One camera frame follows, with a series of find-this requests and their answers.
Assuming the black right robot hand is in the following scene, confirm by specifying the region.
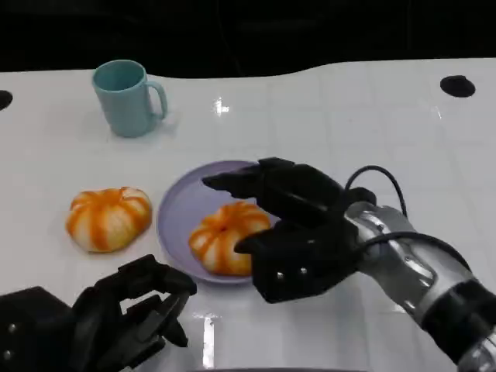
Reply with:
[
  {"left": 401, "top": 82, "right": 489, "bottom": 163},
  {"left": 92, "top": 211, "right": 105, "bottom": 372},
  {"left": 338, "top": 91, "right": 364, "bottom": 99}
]
[{"left": 201, "top": 157, "right": 357, "bottom": 256}]

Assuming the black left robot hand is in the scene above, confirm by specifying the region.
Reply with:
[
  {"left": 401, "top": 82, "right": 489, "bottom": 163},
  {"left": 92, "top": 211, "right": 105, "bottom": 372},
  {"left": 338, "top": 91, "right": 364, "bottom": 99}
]
[{"left": 68, "top": 254, "right": 198, "bottom": 372}]

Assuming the orange and white bread roll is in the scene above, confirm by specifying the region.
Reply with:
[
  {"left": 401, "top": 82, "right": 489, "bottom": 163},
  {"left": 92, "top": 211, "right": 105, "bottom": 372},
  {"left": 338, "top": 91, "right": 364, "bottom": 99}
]
[
  {"left": 188, "top": 201, "right": 272, "bottom": 277},
  {"left": 64, "top": 186, "right": 153, "bottom": 253}
]

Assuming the lilac plate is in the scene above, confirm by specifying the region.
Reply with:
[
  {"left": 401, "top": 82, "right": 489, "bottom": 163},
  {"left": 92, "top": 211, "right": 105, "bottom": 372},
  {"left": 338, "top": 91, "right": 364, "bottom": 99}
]
[{"left": 157, "top": 160, "right": 281, "bottom": 287}]

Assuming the pale green mug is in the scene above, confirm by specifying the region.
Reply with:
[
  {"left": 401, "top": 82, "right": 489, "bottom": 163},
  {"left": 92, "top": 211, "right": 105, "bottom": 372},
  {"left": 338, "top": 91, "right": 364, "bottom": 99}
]
[{"left": 91, "top": 59, "right": 168, "bottom": 138}]

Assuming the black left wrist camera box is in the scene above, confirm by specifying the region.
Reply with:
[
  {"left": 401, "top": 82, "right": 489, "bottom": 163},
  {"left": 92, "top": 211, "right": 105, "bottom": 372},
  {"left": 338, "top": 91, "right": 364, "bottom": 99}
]
[{"left": 0, "top": 286, "right": 77, "bottom": 372}]

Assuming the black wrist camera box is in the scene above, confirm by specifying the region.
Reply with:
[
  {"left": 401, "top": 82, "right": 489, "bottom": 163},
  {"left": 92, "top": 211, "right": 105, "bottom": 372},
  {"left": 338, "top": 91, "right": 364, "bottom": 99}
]
[
  {"left": 0, "top": 286, "right": 77, "bottom": 372},
  {"left": 250, "top": 234, "right": 360, "bottom": 304}
]

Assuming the black looping arm cable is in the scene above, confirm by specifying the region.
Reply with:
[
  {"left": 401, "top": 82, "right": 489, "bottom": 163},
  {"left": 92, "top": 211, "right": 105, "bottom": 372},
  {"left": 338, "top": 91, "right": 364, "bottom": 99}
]
[{"left": 343, "top": 165, "right": 408, "bottom": 218}]

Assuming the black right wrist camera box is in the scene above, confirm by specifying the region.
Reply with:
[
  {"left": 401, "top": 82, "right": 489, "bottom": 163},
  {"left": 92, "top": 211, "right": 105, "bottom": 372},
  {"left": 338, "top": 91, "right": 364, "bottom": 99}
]
[{"left": 250, "top": 234, "right": 360, "bottom": 304}]

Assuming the black arm cable along forearm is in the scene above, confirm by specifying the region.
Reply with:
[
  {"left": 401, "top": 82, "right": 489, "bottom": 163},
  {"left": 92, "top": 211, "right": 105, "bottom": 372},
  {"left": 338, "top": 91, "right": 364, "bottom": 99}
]
[{"left": 356, "top": 231, "right": 472, "bottom": 269}]

